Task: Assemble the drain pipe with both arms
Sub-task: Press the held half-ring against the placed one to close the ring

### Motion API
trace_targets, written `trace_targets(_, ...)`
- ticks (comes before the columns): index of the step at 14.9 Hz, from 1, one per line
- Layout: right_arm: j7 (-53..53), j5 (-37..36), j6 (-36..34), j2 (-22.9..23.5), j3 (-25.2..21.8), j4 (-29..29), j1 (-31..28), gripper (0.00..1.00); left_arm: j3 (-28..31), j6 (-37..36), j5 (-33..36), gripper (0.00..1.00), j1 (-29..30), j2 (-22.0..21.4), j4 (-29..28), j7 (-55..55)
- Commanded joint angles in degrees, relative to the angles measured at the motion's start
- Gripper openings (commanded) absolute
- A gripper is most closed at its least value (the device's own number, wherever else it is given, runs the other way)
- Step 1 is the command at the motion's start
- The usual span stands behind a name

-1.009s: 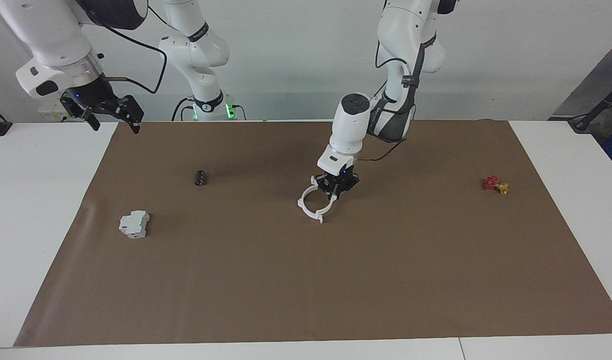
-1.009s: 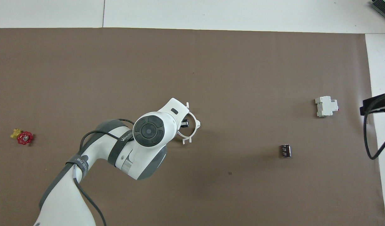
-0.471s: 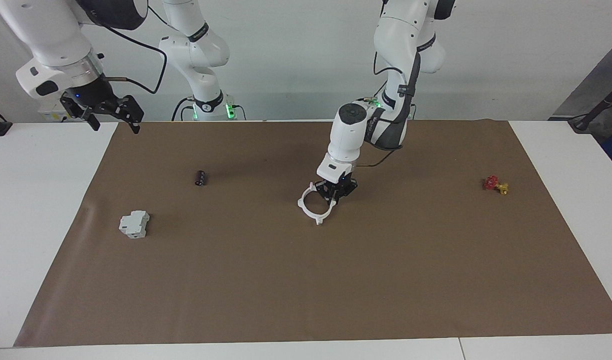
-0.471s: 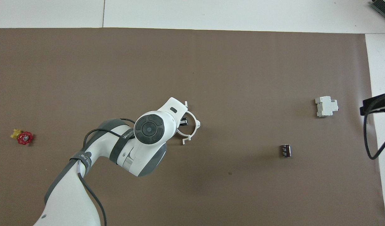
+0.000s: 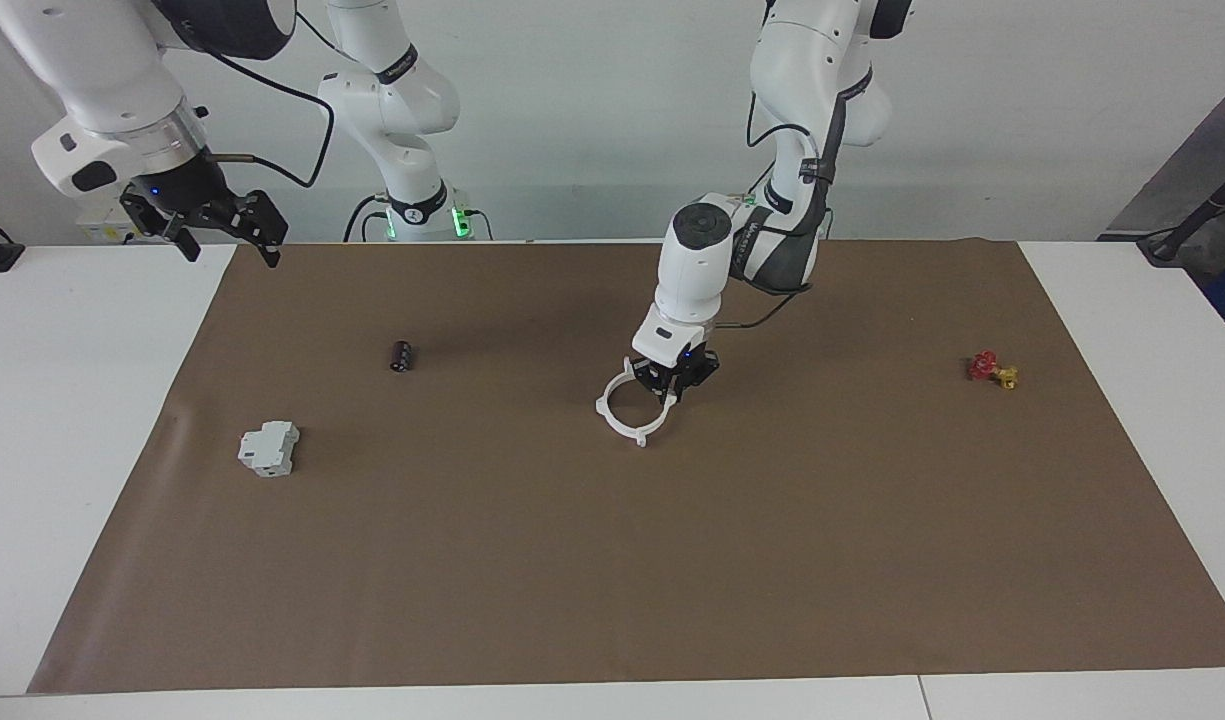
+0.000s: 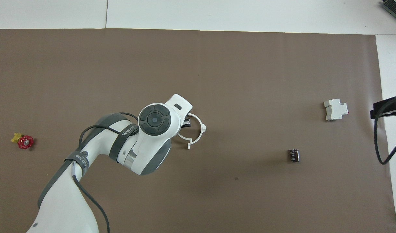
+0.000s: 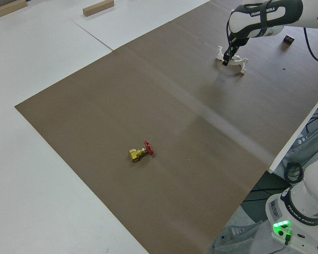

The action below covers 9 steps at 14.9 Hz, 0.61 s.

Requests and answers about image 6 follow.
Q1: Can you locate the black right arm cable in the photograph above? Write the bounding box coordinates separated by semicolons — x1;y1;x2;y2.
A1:
373;96;396;165

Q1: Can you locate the white circuit breaker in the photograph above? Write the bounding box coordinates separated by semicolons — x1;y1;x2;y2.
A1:
324;99;348;121

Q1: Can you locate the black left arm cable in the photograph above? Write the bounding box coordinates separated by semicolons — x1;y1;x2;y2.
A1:
72;112;140;233

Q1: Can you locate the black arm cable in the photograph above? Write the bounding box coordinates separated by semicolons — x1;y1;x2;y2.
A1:
373;96;396;165
72;112;140;233

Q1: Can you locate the brown paper table mat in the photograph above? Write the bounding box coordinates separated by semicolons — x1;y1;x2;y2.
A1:
0;28;396;233

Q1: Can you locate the brass valve with red handwheel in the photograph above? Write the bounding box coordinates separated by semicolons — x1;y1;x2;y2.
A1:
11;132;34;150

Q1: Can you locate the small black connector block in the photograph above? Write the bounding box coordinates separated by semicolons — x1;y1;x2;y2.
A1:
287;148;300;163

